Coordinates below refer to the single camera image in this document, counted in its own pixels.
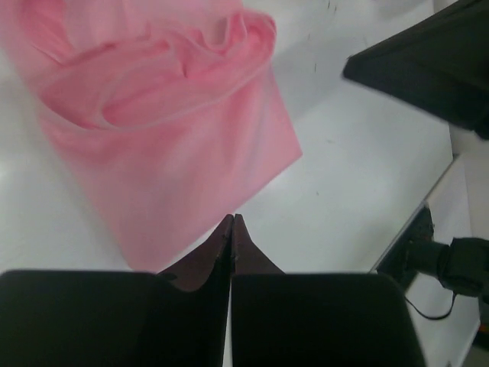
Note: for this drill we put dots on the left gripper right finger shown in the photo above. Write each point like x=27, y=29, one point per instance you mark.
x=280, y=319

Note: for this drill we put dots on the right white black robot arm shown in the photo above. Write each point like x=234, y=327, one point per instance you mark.
x=461, y=267

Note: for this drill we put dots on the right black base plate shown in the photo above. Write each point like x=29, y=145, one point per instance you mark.
x=393, y=262

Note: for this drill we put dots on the pink t shirt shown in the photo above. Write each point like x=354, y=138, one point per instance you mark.
x=167, y=113

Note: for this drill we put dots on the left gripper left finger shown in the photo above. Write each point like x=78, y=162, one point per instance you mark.
x=121, y=318

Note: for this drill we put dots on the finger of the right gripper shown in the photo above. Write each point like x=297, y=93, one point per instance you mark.
x=439, y=65

